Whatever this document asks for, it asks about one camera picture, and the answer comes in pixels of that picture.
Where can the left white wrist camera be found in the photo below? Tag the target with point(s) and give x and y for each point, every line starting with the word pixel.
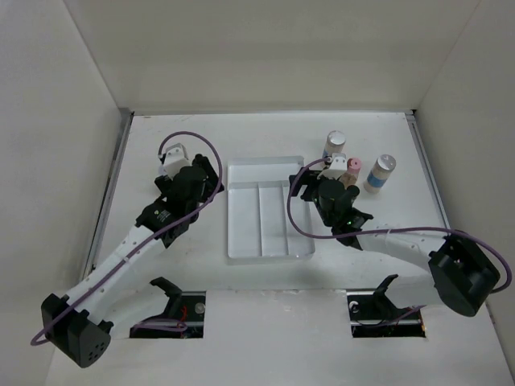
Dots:
pixel 173 160

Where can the pink cap spice bottle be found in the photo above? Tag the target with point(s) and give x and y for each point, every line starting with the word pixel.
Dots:
pixel 350 176

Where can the blue label jar white lid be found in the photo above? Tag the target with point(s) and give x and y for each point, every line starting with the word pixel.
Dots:
pixel 380 172

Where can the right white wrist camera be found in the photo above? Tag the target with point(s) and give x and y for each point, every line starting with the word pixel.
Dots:
pixel 337 166

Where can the white divided organizer tray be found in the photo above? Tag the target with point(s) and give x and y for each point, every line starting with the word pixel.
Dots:
pixel 259 230

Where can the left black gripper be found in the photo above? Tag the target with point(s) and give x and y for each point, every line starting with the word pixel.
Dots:
pixel 212 182

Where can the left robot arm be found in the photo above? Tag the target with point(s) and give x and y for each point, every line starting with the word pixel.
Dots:
pixel 79 323

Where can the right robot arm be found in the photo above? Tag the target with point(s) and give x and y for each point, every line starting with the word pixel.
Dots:
pixel 457 272

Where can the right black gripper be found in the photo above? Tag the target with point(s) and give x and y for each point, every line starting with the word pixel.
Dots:
pixel 306 177

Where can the blue label jar silver lid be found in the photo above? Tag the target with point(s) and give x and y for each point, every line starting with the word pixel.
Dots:
pixel 335 143

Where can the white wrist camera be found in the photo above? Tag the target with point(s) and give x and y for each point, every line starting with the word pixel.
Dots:
pixel 337 166
pixel 173 160

